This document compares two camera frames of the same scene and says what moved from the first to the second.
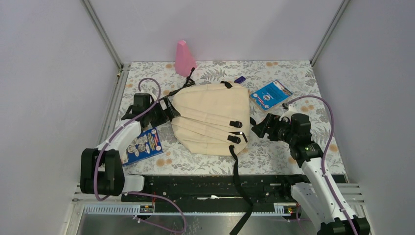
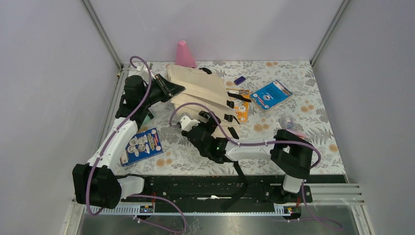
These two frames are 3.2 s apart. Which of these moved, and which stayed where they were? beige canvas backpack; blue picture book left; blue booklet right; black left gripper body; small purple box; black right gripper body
Moved: black left gripper body; beige canvas backpack; black right gripper body
Stayed: blue picture book left; blue booklet right; small purple box
